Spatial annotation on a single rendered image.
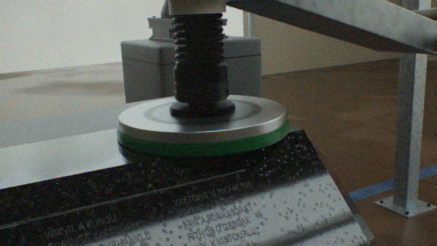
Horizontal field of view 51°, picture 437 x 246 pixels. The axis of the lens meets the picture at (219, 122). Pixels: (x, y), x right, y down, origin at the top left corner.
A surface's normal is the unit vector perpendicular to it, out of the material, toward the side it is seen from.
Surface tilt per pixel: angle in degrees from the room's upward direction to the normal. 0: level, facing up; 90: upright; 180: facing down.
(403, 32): 90
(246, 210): 45
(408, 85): 90
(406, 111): 90
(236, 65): 90
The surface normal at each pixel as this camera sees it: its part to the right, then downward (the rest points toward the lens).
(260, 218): 0.31, -0.55
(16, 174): -0.04, -0.97
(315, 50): 0.51, 0.18
